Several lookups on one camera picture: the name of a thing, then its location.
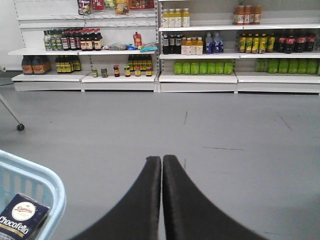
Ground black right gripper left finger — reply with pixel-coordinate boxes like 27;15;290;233
72;156;162;240

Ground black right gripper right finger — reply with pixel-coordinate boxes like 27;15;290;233
162;154;263;240

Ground blue Chocofello cookie box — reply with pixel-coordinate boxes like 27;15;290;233
0;193;51;240

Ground light blue plastic basket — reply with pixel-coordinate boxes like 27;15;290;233
0;150;67;240

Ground white office chair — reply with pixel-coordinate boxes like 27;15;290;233
0;64;26;132

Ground white supermarket shelving unit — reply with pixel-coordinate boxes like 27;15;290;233
12;0;320;94

